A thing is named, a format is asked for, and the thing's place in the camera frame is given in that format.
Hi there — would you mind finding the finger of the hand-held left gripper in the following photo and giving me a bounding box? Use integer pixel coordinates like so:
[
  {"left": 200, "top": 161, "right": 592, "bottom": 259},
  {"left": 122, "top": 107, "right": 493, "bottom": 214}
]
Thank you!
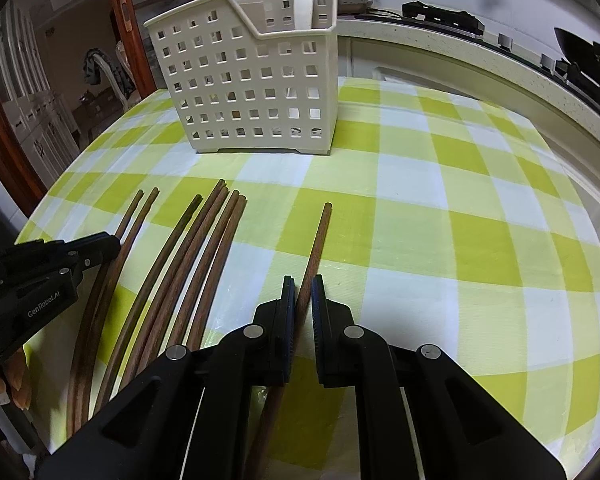
[{"left": 10, "top": 232, "right": 122, "bottom": 283}]

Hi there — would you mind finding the black burner grate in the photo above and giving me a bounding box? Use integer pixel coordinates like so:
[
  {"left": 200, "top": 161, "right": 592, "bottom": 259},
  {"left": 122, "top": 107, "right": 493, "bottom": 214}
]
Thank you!
[
  {"left": 555, "top": 57, "right": 600, "bottom": 121},
  {"left": 402, "top": 1, "right": 483, "bottom": 33}
]

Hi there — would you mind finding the person's left hand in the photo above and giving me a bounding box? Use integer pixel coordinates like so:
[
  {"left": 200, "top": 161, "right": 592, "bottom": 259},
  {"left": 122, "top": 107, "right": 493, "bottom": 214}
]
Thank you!
[{"left": 0, "top": 347, "right": 33, "bottom": 411}]

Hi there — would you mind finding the red-brown wooden door frame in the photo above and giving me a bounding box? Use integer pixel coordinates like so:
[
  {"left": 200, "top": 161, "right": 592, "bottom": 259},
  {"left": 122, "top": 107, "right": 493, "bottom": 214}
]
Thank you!
[{"left": 0, "top": 67, "right": 48, "bottom": 221}]

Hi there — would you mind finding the white plastic spoon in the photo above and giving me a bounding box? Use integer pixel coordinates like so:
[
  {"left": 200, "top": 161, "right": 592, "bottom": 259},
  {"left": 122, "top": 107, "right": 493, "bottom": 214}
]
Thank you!
[{"left": 292, "top": 0, "right": 315, "bottom": 28}]

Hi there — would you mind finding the black glass gas cooktop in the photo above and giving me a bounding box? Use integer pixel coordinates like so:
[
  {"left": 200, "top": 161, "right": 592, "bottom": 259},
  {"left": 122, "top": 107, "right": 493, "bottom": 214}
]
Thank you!
[{"left": 402, "top": 0, "right": 600, "bottom": 126}]

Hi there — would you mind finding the row of wooden chopsticks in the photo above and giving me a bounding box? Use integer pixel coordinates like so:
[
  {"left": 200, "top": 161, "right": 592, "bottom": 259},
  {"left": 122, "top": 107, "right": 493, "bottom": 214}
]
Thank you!
[{"left": 66, "top": 179, "right": 248, "bottom": 436}]

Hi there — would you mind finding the black wok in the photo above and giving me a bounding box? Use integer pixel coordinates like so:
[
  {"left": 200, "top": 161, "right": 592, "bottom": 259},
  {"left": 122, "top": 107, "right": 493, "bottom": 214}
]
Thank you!
[{"left": 554, "top": 27, "right": 600, "bottom": 67}]

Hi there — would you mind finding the dark patterned cloth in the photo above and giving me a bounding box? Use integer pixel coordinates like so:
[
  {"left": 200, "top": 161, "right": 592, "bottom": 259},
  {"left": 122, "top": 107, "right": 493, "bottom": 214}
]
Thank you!
[{"left": 82, "top": 49, "right": 136, "bottom": 98}]

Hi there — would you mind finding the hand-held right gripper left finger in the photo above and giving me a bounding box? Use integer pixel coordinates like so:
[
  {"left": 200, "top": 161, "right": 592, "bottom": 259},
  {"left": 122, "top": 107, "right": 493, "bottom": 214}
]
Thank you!
[{"left": 36, "top": 275, "right": 297, "bottom": 480}]

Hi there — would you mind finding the white perforated plastic basket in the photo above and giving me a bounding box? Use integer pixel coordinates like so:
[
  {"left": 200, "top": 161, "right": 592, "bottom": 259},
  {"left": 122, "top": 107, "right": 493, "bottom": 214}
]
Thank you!
[{"left": 144, "top": 0, "right": 340, "bottom": 157}]

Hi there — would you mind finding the white chair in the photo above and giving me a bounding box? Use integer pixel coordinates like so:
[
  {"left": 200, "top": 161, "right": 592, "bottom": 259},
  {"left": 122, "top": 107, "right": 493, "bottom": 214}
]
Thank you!
[{"left": 82, "top": 47, "right": 137, "bottom": 107}]

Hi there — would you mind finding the brown wooden chopstick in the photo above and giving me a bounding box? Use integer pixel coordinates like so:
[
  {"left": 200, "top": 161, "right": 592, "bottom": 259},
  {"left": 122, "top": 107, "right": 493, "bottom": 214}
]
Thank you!
[{"left": 252, "top": 202, "right": 333, "bottom": 463}]

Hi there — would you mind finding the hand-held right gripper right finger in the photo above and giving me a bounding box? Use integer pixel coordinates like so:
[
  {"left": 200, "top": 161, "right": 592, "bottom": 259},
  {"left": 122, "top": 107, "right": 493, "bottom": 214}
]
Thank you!
[{"left": 310, "top": 274, "right": 567, "bottom": 480}]

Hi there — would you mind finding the white panelled wall cabinet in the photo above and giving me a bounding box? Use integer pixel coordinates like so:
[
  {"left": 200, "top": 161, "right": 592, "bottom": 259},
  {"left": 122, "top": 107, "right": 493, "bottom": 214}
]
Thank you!
[{"left": 0, "top": 0, "right": 81, "bottom": 181}]

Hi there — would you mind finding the glass sliding door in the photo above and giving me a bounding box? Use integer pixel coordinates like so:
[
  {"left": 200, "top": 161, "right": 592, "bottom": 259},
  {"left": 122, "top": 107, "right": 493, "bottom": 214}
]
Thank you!
[{"left": 107, "top": 0, "right": 281, "bottom": 106}]

